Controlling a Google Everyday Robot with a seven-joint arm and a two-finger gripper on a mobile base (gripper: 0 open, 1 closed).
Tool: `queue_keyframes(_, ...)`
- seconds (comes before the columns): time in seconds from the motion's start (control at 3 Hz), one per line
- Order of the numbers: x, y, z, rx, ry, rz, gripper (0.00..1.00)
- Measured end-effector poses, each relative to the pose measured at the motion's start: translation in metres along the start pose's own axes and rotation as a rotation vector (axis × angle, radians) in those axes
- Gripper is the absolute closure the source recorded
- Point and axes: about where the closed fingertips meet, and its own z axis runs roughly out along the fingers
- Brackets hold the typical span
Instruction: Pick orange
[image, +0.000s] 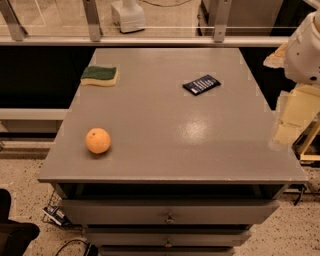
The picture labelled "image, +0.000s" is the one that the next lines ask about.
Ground black cable on floor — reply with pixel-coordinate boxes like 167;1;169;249
54;238;98;256

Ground grey drawer cabinet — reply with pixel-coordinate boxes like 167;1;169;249
39;48;306;256

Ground dark blue snack packet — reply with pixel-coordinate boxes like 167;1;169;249
182;75;221;96

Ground green and yellow sponge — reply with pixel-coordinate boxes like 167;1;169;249
81;66;118;87

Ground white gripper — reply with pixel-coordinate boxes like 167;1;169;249
263;11;320;150

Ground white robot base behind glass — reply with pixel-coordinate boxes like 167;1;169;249
111;0;146;33

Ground black object on floor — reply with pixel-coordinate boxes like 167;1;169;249
0;189;40;256

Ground top grey drawer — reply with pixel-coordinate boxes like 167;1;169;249
59;199;279;225

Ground grey drawer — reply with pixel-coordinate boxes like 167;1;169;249
85;229;251;247
59;199;279;225

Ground middle grey drawer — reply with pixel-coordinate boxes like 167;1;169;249
85;229;251;247

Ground orange fruit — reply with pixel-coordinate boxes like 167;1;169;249
85;128;111;154

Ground yellow wooden frame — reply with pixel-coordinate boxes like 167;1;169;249
293;116;320;162

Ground small device on floor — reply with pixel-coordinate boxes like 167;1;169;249
43;205;68;226

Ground metal railing with glass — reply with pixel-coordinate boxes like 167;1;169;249
0;0;319;47

